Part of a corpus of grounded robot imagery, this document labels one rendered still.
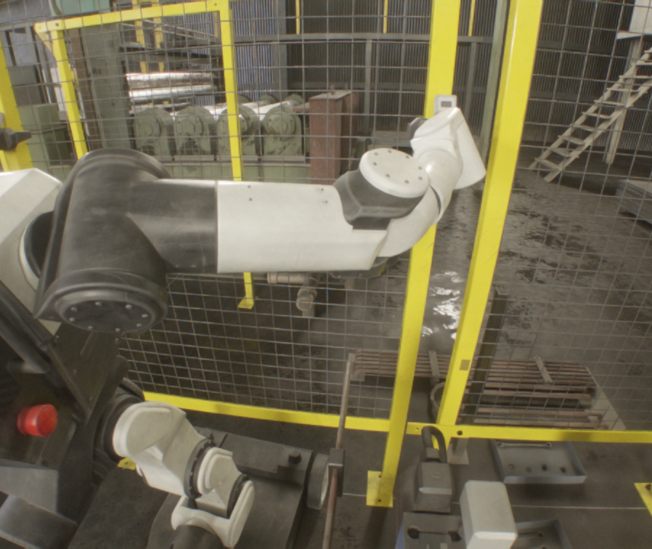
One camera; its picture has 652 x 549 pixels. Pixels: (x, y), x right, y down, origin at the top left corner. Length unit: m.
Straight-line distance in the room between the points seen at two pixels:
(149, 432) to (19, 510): 0.21
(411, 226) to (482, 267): 0.58
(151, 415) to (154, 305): 0.42
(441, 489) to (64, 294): 0.32
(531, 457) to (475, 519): 1.66
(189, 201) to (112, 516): 1.57
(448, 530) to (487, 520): 0.05
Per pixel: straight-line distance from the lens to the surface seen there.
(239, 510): 1.29
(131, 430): 0.69
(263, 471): 1.51
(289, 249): 0.35
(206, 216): 0.34
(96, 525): 1.81
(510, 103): 0.91
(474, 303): 1.05
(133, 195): 0.36
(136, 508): 1.78
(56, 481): 0.64
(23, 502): 0.70
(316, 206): 0.36
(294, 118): 2.71
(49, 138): 3.71
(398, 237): 0.44
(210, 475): 1.00
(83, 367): 0.53
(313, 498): 1.50
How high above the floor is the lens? 1.44
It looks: 28 degrees down
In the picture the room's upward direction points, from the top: straight up
